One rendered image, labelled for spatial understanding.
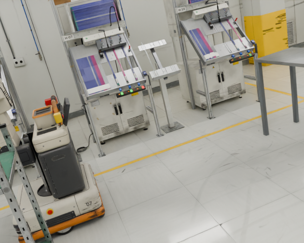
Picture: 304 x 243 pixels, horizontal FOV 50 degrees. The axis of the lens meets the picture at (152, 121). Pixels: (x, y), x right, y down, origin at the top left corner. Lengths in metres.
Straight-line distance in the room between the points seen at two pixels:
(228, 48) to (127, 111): 1.48
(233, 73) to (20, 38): 3.21
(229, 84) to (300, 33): 3.14
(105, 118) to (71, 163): 1.60
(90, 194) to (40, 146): 0.53
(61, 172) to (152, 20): 3.80
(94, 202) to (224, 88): 2.60
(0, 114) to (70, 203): 0.83
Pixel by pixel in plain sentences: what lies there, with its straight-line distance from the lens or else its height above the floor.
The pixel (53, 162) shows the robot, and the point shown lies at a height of 0.60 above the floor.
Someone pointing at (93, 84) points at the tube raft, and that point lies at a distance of 3.66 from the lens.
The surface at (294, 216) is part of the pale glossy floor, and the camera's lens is 2.43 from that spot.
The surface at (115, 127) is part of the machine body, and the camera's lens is 4.07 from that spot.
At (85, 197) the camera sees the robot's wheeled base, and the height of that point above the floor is 0.25.
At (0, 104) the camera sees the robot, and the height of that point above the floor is 1.07.
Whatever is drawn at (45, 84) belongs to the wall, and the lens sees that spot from 5.52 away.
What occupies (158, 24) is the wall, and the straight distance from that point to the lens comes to 5.79.
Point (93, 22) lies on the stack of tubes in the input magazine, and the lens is 3.99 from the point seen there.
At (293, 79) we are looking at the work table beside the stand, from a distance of 3.61.
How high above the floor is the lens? 1.51
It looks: 20 degrees down
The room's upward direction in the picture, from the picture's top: 13 degrees counter-clockwise
